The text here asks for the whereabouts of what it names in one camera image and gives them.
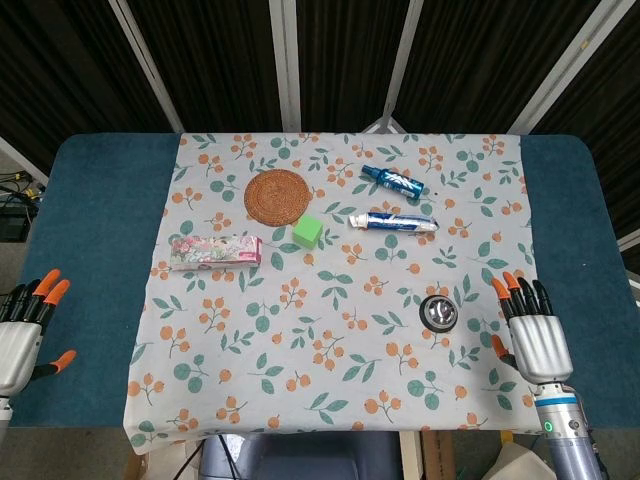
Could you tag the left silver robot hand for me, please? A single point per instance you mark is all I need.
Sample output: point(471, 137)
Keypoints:
point(15, 345)

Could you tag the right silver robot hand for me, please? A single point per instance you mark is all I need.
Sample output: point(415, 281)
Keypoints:
point(542, 346)

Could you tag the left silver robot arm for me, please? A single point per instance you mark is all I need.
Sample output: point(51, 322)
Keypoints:
point(4, 415)

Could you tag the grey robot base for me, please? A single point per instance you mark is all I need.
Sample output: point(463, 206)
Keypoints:
point(300, 457)

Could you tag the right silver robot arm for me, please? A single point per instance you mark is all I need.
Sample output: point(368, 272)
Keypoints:
point(570, 435)

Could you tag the round shiny metal cap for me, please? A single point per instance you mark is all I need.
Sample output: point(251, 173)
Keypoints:
point(438, 312)

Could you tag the teal table mat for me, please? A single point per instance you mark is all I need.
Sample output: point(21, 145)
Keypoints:
point(85, 280)

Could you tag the white blue toothpaste tube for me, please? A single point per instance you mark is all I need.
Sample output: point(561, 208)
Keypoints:
point(395, 222)

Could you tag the floral printed tablecloth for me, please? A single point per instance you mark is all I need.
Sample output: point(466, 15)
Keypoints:
point(330, 310)

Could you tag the floral pink cardboard box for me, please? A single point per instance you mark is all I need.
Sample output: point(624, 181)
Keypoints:
point(215, 253)

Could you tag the blue spray bottle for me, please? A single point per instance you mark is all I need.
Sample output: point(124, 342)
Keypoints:
point(395, 182)

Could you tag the green foam cube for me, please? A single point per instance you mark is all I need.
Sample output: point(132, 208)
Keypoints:
point(307, 233)

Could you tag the round woven rattan coaster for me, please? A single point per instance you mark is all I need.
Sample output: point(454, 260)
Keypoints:
point(276, 198)

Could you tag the white folding screen frame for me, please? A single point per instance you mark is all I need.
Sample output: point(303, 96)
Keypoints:
point(287, 65)

